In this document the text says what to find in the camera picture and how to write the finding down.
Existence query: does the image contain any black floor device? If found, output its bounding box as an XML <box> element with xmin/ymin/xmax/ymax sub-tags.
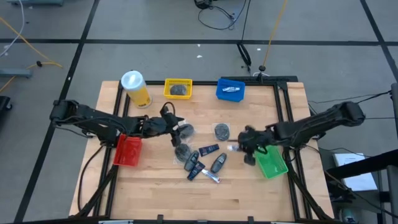
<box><xmin>193</xmin><ymin>0</ymin><xmax>214</xmax><ymax>10</ymax></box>

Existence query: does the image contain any black coiled cable bundle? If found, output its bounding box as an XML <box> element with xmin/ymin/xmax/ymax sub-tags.
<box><xmin>236</xmin><ymin>41</ymin><xmax>252</xmax><ymax>74</ymax></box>

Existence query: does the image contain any yellow plastic basket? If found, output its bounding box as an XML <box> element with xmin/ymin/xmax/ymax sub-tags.
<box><xmin>163</xmin><ymin>78</ymin><xmax>193</xmax><ymax>100</ymax></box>

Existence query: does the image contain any blue plastic basket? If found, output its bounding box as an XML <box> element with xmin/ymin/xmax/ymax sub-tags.
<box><xmin>215</xmin><ymin>78</ymin><xmax>246</xmax><ymax>103</ymax></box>

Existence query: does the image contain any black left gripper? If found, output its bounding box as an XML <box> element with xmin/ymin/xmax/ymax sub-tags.
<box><xmin>144</xmin><ymin>115</ymin><xmax>189</xmax><ymax>148</ymax></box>

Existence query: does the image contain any yellow canister with white lid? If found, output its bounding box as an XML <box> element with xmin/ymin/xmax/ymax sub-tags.
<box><xmin>120</xmin><ymin>70</ymin><xmax>154</xmax><ymax>110</ymax></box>

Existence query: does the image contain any red plastic basket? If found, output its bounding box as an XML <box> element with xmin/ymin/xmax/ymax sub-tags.
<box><xmin>112</xmin><ymin>134</ymin><xmax>143</xmax><ymax>167</ymax></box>

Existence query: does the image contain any packaged black round puff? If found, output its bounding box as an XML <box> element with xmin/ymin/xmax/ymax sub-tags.
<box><xmin>173</xmin><ymin>142</ymin><xmax>193</xmax><ymax>165</ymax></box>
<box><xmin>212</xmin><ymin>123</ymin><xmax>231</xmax><ymax>142</ymax></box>
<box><xmin>178</xmin><ymin>123</ymin><xmax>196</xmax><ymax>141</ymax></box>
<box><xmin>169</xmin><ymin>83</ymin><xmax>188</xmax><ymax>96</ymax></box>

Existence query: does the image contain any black aluminium table frame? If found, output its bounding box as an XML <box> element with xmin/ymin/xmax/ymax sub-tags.
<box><xmin>68</xmin><ymin>75</ymin><xmax>336</xmax><ymax>224</ymax></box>

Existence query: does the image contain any black cable to right arm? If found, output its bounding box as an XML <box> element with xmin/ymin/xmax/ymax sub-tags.
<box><xmin>307</xmin><ymin>90</ymin><xmax>393</xmax><ymax>105</ymax></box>

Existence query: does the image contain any white toothpaste tube red cap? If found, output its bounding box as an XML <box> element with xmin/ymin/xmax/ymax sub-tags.
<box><xmin>201</xmin><ymin>168</ymin><xmax>223</xmax><ymax>184</ymax></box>

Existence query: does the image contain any yellow cable to stand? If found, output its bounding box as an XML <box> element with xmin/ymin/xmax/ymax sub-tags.
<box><xmin>262</xmin><ymin>0</ymin><xmax>289</xmax><ymax>68</ymax></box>

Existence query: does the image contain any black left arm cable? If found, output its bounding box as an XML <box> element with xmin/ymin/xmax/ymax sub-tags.
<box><xmin>76</xmin><ymin>144</ymin><xmax>106</xmax><ymax>213</ymax></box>

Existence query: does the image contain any black metal beam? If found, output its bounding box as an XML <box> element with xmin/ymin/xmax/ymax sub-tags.
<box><xmin>325</xmin><ymin>148</ymin><xmax>398</xmax><ymax>180</ymax></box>

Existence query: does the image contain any black camera stand foot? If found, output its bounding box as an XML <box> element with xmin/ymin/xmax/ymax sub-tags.
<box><xmin>252</xmin><ymin>64</ymin><xmax>272</xmax><ymax>78</ymax></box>

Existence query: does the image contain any black caster wheel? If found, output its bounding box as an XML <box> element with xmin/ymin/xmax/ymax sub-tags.
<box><xmin>0</xmin><ymin>95</ymin><xmax>14</xmax><ymax>113</ymax></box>

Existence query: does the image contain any white floor cable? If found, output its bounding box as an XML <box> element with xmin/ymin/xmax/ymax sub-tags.
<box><xmin>0</xmin><ymin>0</ymin><xmax>25</xmax><ymax>58</ymax></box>

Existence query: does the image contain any long yellow floor cable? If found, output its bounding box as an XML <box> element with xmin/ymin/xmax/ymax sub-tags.
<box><xmin>0</xmin><ymin>17</ymin><xmax>63</xmax><ymax>94</ymax></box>

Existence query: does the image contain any grey metal post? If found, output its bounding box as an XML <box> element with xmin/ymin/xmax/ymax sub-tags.
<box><xmin>391</xmin><ymin>82</ymin><xmax>398</xmax><ymax>141</ymax></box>

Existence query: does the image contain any black looped floor cable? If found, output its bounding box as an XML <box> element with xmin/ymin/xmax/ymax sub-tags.
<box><xmin>197</xmin><ymin>0</ymin><xmax>251</xmax><ymax>31</ymax></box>

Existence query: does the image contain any green plastic basket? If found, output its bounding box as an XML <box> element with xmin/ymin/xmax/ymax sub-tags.
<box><xmin>254</xmin><ymin>145</ymin><xmax>289</xmax><ymax>180</ymax></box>

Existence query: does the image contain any white paper box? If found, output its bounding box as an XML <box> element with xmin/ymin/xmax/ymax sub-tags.
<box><xmin>333</xmin><ymin>152</ymin><xmax>379</xmax><ymax>192</ymax></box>

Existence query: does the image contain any grey equipment base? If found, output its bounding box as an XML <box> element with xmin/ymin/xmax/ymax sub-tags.
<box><xmin>6</xmin><ymin>0</ymin><xmax>65</xmax><ymax>7</ymax></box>
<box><xmin>0</xmin><ymin>68</ymin><xmax>34</xmax><ymax>79</ymax></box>

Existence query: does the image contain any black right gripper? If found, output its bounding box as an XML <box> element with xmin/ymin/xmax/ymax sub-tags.
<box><xmin>237</xmin><ymin>124</ymin><xmax>275</xmax><ymax>167</ymax></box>

